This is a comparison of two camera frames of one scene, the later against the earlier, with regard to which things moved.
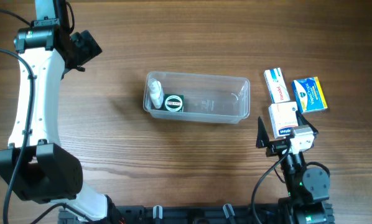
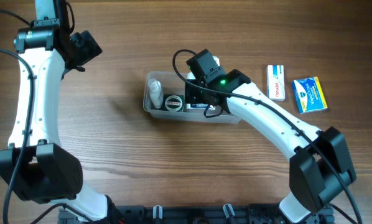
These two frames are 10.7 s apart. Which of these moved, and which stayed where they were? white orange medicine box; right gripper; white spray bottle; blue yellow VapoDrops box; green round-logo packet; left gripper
Moved: white orange medicine box; right gripper
Stayed: white spray bottle; green round-logo packet; blue yellow VapoDrops box; left gripper
